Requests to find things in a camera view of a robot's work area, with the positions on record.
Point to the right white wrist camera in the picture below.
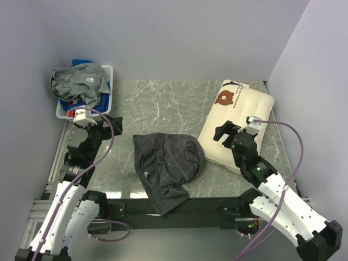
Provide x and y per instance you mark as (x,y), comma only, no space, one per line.
(254,125)

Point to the white plastic laundry basket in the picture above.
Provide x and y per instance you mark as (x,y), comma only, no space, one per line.
(69,116)

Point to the grey crumpled shirt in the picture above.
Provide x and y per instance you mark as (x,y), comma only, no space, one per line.
(83,83)

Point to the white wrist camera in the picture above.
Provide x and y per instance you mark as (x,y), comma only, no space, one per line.
(83,117)
(254,125)

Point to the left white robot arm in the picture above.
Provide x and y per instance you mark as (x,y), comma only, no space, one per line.
(74,206)

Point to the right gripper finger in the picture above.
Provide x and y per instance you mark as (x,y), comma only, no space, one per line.
(219,132)
(228,142)

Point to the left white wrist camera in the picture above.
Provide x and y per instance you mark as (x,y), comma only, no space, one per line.
(83,117)

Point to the blue cloth in basket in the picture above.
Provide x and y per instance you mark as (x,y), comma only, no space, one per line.
(101,106)

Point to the aluminium frame rail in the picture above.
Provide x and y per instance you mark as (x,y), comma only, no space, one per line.
(40,207)

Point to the dark grey checked pillowcase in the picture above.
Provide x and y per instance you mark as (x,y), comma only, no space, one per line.
(163,163)

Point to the cream bear print pillow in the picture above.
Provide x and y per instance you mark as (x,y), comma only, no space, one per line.
(234,102)

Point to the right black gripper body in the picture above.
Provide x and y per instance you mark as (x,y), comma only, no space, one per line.
(232,129)

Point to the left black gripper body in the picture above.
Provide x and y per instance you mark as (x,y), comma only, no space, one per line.
(98,133)

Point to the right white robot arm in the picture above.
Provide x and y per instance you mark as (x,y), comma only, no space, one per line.
(271,198)

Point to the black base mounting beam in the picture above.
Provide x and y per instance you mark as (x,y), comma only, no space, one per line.
(210,212)

